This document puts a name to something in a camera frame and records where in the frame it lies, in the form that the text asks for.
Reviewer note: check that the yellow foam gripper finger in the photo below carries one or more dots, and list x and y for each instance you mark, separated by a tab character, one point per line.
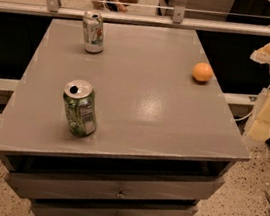
261	55

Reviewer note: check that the orange fruit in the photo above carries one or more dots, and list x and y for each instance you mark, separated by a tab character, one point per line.
202	72

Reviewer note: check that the white 7up can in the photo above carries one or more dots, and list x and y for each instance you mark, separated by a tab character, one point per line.
93	31

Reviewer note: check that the green soda can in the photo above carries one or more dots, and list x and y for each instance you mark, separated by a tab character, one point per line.
79	107

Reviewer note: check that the metal railing bar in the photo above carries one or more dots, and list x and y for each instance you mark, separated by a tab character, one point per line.
136	19

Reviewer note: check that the top grey drawer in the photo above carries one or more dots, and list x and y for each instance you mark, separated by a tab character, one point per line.
82	186

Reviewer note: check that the middle grey drawer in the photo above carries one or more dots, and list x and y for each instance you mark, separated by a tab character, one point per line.
104	207

